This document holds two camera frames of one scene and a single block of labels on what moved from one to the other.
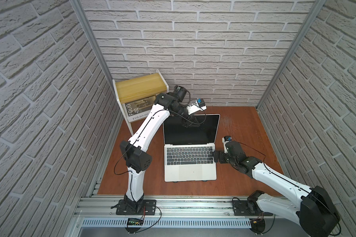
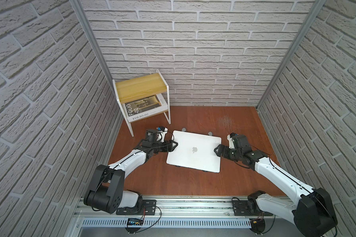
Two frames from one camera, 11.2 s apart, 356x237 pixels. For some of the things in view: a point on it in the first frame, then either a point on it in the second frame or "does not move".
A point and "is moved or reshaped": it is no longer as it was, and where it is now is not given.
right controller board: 257,225 does not move
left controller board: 135,221 does not move
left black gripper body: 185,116 to 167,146
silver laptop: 188,151 is moved or reshaped
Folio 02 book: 138,110 does not move
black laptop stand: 203,180 to 209,133
